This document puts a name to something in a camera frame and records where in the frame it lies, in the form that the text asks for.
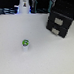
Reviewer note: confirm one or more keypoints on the green-lidded white kcup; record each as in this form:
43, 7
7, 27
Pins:
25, 44

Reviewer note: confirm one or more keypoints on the black kcup holder drawer box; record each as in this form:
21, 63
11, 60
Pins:
60, 18

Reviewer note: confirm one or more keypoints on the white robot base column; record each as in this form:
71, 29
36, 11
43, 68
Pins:
24, 6

